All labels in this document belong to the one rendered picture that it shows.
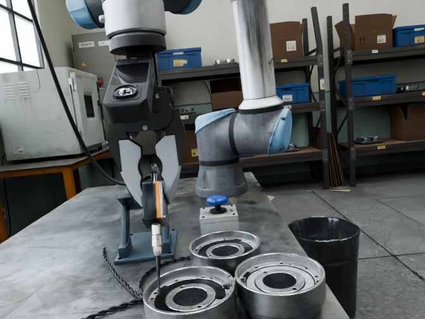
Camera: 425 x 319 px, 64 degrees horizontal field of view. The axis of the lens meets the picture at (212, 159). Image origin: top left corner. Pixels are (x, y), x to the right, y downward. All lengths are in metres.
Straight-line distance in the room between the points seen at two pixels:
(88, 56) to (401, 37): 3.53
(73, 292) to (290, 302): 0.31
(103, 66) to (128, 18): 3.95
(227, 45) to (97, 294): 4.13
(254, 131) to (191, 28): 3.73
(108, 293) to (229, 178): 0.51
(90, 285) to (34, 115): 2.27
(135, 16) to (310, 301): 0.37
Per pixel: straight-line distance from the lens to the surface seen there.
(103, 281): 0.57
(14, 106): 2.82
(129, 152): 0.44
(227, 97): 3.89
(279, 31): 4.05
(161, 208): 0.43
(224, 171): 0.93
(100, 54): 4.41
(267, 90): 0.87
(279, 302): 0.39
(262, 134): 0.87
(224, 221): 0.63
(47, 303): 0.55
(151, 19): 0.44
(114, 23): 0.45
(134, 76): 0.40
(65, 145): 2.69
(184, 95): 4.44
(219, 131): 0.91
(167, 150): 0.44
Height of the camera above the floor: 1.04
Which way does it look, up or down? 8 degrees down
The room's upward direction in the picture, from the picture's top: 6 degrees counter-clockwise
